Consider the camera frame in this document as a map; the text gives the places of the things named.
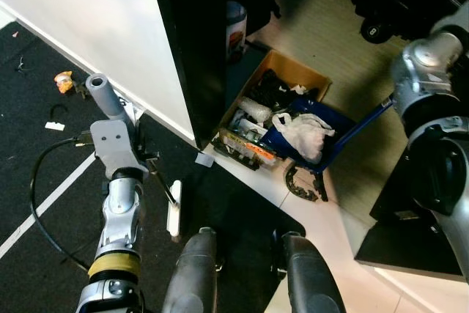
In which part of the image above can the black floor mat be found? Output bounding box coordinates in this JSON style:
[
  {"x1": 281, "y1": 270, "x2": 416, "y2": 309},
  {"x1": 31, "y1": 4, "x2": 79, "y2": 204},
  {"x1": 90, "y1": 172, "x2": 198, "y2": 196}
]
[{"x1": 0, "y1": 20, "x2": 305, "y2": 313}]

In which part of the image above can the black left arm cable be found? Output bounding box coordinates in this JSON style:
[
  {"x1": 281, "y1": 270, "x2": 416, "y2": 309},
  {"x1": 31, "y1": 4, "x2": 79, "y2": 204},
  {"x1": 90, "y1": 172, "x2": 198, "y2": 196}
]
[{"x1": 29, "y1": 136, "x2": 96, "y2": 273}]

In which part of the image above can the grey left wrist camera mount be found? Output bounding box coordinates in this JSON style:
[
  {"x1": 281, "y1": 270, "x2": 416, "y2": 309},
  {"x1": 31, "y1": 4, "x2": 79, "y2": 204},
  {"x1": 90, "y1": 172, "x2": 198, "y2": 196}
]
[{"x1": 89, "y1": 119, "x2": 149, "y2": 180}]

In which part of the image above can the white canister blue lid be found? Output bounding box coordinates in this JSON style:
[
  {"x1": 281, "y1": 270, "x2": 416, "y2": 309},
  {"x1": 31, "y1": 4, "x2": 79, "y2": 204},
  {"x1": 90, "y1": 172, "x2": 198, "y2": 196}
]
[{"x1": 226, "y1": 1, "x2": 248, "y2": 65}]

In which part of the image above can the black toothed belt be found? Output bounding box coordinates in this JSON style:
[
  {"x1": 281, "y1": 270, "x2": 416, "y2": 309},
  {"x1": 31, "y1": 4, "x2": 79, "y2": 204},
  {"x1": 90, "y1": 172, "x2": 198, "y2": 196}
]
[{"x1": 284, "y1": 164, "x2": 329, "y2": 202}]

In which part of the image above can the cardboard box of junk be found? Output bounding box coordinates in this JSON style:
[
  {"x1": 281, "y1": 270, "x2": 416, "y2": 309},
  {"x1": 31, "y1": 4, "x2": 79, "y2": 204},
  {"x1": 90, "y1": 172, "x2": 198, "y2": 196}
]
[{"x1": 213, "y1": 49, "x2": 332, "y2": 171}]

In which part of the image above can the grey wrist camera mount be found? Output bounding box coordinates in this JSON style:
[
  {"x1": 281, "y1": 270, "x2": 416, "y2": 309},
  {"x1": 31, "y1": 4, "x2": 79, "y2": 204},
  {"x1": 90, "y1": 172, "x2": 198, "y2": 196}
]
[
  {"x1": 431, "y1": 1, "x2": 469, "y2": 39},
  {"x1": 89, "y1": 119, "x2": 149, "y2": 180}
]

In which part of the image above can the small black wire clip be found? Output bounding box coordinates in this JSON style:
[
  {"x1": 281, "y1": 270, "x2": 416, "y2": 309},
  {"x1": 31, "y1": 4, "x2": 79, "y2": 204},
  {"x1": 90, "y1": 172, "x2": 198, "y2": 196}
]
[{"x1": 15, "y1": 55, "x2": 32, "y2": 73}]

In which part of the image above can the yellow red snack packet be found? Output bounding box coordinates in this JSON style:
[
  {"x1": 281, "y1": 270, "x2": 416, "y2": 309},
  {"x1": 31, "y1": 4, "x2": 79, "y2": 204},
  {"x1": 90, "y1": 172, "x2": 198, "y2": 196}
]
[{"x1": 53, "y1": 71, "x2": 75, "y2": 95}]

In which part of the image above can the white green carton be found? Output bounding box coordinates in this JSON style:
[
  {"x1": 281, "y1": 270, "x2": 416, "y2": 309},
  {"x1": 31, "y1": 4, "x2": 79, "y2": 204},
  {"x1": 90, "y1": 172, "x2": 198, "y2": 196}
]
[{"x1": 119, "y1": 100, "x2": 145, "y2": 125}]

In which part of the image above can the grey right robot leg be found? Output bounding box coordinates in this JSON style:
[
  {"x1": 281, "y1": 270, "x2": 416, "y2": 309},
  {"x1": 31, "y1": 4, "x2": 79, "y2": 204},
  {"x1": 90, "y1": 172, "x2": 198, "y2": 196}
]
[{"x1": 273, "y1": 229, "x2": 347, "y2": 313}]

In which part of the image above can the grey robot leg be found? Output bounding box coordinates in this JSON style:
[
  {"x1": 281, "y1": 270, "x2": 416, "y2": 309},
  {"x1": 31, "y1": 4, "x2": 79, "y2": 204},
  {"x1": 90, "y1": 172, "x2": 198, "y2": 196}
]
[
  {"x1": 273, "y1": 229, "x2": 347, "y2": 313},
  {"x1": 161, "y1": 227, "x2": 219, "y2": 313}
]

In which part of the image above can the grey left robot leg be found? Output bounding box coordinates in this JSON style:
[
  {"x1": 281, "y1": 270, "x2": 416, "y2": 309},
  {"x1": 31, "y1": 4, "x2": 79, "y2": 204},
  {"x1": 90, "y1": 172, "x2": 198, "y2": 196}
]
[{"x1": 161, "y1": 227, "x2": 219, "y2": 313}]

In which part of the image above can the blue long handled dustpan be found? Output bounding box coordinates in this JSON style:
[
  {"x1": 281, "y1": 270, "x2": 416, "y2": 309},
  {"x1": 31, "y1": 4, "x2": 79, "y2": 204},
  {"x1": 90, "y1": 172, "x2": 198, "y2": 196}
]
[{"x1": 260, "y1": 99, "x2": 396, "y2": 174}]

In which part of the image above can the black wheeled trolley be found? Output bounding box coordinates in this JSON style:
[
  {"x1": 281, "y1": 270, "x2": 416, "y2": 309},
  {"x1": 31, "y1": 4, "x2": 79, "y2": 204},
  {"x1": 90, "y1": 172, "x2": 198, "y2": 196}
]
[{"x1": 341, "y1": 0, "x2": 469, "y2": 43}]

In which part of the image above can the white tape strip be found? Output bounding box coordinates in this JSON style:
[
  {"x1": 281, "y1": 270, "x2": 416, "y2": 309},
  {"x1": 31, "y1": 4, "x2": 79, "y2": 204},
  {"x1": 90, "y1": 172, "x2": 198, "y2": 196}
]
[{"x1": 0, "y1": 153, "x2": 97, "y2": 259}]

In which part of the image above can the black floor board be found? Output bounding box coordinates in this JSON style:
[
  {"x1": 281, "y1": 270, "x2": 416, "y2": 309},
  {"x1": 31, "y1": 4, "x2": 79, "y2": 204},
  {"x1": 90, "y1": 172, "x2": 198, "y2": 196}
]
[{"x1": 354, "y1": 174, "x2": 469, "y2": 282}]

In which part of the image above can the grey tape piece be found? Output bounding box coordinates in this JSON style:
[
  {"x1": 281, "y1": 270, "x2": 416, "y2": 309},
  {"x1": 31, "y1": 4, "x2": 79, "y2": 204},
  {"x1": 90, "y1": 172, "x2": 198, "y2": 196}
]
[{"x1": 195, "y1": 152, "x2": 215, "y2": 168}]

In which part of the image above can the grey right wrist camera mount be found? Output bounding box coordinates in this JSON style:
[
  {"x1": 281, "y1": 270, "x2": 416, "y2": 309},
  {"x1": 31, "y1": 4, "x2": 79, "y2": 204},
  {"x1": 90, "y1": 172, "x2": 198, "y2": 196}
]
[{"x1": 431, "y1": 1, "x2": 469, "y2": 39}]

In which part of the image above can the white plastic bag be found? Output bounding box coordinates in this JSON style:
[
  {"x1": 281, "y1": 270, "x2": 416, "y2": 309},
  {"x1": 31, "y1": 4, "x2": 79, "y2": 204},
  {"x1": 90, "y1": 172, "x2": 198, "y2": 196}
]
[{"x1": 273, "y1": 111, "x2": 336, "y2": 163}]

